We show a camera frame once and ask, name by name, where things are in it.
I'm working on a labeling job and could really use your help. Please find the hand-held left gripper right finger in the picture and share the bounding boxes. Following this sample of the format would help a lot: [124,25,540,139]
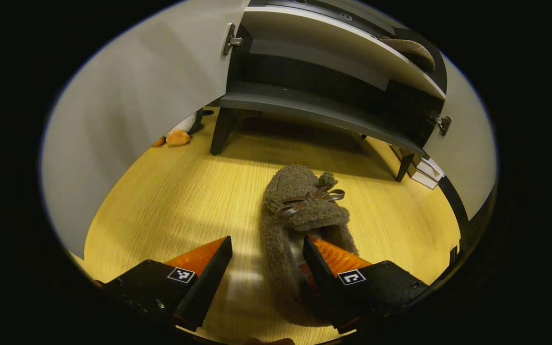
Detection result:
[302,235,430,335]

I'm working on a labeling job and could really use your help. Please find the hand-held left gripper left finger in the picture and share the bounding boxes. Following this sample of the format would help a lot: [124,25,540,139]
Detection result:
[96,235,233,332]

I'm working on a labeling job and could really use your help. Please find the brown fuzzy shoe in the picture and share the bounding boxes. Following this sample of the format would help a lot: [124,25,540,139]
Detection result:
[259,164,359,327]
[380,36,436,72]

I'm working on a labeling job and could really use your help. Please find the white shoe cabinet door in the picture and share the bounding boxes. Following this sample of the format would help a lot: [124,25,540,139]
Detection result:
[422,55,498,221]
[40,0,250,259]

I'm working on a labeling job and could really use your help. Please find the white penguin plush toy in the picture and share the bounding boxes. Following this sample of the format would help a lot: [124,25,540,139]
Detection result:
[153,108,205,147]

